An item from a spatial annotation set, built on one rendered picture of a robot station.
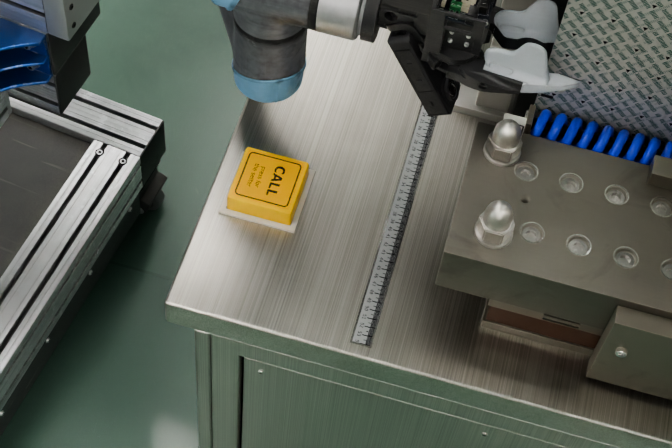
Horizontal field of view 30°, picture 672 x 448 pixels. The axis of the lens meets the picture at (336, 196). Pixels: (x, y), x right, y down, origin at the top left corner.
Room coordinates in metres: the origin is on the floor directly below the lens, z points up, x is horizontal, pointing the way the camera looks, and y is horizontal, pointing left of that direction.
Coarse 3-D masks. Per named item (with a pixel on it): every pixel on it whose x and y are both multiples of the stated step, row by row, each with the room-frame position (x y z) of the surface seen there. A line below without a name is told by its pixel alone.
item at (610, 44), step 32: (576, 0) 0.81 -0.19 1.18; (608, 0) 0.80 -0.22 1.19; (576, 32) 0.81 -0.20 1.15; (608, 32) 0.80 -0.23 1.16; (640, 32) 0.80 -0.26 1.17; (576, 64) 0.81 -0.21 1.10; (608, 64) 0.80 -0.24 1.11; (640, 64) 0.80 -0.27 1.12; (576, 96) 0.80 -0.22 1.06; (608, 96) 0.80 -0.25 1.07; (640, 96) 0.80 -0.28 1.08; (640, 128) 0.79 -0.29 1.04
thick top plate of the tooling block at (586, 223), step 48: (480, 144) 0.75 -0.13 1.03; (528, 144) 0.76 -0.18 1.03; (480, 192) 0.70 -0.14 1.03; (528, 192) 0.70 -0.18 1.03; (576, 192) 0.71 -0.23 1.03; (624, 192) 0.72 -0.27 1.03; (528, 240) 0.65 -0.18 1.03; (576, 240) 0.66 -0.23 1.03; (624, 240) 0.66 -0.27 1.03; (480, 288) 0.62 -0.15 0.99; (528, 288) 0.61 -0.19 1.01; (576, 288) 0.60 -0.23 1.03; (624, 288) 0.61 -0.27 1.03
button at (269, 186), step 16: (256, 160) 0.77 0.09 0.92; (272, 160) 0.78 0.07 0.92; (288, 160) 0.78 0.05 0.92; (240, 176) 0.75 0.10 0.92; (256, 176) 0.75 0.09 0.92; (272, 176) 0.76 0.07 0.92; (288, 176) 0.76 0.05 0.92; (304, 176) 0.76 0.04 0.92; (240, 192) 0.73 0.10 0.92; (256, 192) 0.73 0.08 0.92; (272, 192) 0.74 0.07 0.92; (288, 192) 0.74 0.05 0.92; (240, 208) 0.72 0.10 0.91; (256, 208) 0.72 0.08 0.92; (272, 208) 0.72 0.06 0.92; (288, 208) 0.72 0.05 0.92; (288, 224) 0.71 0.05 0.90
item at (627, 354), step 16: (624, 320) 0.58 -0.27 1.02; (640, 320) 0.58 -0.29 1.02; (656, 320) 0.59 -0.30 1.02; (608, 336) 0.58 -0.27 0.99; (624, 336) 0.58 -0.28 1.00; (640, 336) 0.57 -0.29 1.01; (656, 336) 0.57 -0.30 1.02; (608, 352) 0.58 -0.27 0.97; (624, 352) 0.57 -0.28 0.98; (640, 352) 0.57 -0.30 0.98; (656, 352) 0.57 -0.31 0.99; (592, 368) 0.58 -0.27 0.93; (608, 368) 0.58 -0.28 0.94; (624, 368) 0.57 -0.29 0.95; (640, 368) 0.57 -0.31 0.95; (656, 368) 0.57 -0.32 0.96; (624, 384) 0.57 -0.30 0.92; (640, 384) 0.57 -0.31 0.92; (656, 384) 0.57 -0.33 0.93
